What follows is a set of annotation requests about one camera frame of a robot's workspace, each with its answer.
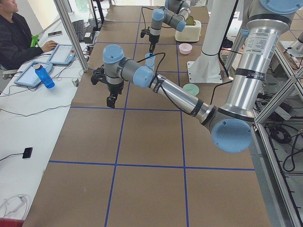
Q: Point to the aluminium frame post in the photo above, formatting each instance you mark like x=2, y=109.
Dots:
x=65, y=18

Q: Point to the black keyboard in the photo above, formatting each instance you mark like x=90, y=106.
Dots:
x=79, y=27

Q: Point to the cream toaster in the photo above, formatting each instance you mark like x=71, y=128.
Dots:
x=189, y=33

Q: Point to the seated person in black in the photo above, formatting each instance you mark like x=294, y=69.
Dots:
x=15, y=38

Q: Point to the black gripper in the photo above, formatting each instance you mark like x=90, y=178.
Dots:
x=114, y=89
x=152, y=40

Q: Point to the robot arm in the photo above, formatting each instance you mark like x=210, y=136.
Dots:
x=230, y=124
x=173, y=14

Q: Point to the teach pendant tablet near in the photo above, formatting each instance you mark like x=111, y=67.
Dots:
x=28, y=77

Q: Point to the white pedestal column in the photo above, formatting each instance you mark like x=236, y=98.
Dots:
x=206, y=68

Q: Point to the bread slice in toaster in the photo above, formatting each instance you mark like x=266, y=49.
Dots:
x=190, y=21

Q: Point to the teach pendant tablet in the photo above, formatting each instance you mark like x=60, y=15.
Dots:
x=28, y=77
x=63, y=54

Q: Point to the small black box device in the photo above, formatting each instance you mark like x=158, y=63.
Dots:
x=27, y=152

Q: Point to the smartphone on desk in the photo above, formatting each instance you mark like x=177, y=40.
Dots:
x=56, y=33

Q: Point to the green bowl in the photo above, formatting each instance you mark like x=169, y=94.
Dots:
x=191, y=88

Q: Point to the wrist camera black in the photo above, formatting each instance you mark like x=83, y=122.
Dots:
x=98, y=76
x=145, y=32

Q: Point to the light blue cup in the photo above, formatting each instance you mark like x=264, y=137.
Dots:
x=149, y=58
x=151, y=66

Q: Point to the person's hand on table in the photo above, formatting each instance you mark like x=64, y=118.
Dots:
x=48, y=46

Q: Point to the pink bowl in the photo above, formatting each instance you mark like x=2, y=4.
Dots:
x=185, y=48

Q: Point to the teach pendant tablet far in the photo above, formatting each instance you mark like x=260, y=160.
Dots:
x=63, y=54

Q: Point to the blue water bottle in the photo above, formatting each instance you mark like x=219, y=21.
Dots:
x=44, y=76

